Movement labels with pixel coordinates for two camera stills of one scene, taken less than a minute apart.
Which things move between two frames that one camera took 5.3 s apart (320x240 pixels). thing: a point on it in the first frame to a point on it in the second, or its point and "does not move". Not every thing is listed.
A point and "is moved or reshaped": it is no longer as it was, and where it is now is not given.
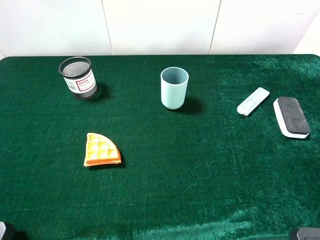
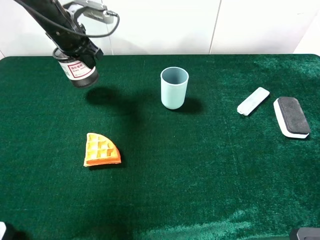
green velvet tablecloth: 203,172 does not move
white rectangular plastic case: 253,101 does not move
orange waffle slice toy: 100,150 does not move
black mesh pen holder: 78,74 is moved or reshaped
